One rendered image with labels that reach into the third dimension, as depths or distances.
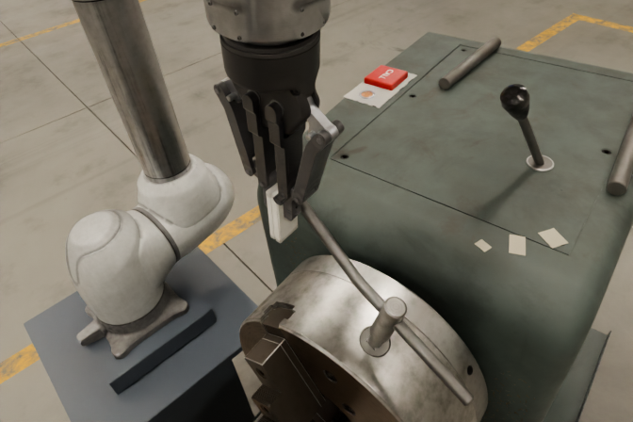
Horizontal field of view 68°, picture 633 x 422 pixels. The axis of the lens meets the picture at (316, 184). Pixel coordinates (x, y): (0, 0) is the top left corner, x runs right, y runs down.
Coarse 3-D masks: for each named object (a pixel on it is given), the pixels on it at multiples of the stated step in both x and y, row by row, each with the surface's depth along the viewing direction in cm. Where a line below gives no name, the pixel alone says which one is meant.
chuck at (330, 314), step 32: (288, 288) 60; (320, 288) 56; (352, 288) 55; (256, 320) 57; (288, 320) 53; (320, 320) 52; (352, 320) 52; (320, 352) 50; (352, 352) 49; (320, 384) 55; (352, 384) 49; (384, 384) 48; (416, 384) 49; (352, 416) 55; (384, 416) 49; (416, 416) 48; (448, 416) 50
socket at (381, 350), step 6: (366, 330) 51; (360, 336) 51; (366, 336) 51; (360, 342) 50; (366, 342) 50; (384, 342) 51; (366, 348) 50; (378, 348) 50; (384, 348) 50; (372, 354) 50; (378, 354) 50; (384, 354) 50
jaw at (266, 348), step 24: (288, 312) 56; (264, 336) 56; (264, 360) 52; (288, 360) 54; (264, 384) 56; (288, 384) 54; (312, 384) 56; (264, 408) 54; (288, 408) 54; (312, 408) 56
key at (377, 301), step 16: (304, 208) 49; (320, 224) 48; (336, 256) 48; (352, 272) 47; (368, 288) 46; (416, 336) 44; (416, 352) 44; (432, 352) 43; (432, 368) 43; (448, 384) 42; (464, 400) 41
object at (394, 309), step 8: (384, 304) 44; (392, 304) 44; (400, 304) 44; (384, 312) 44; (392, 312) 43; (400, 312) 44; (376, 320) 46; (384, 320) 44; (392, 320) 44; (400, 320) 44; (376, 328) 47; (384, 328) 45; (392, 328) 45; (376, 336) 47; (384, 336) 47; (376, 344) 49
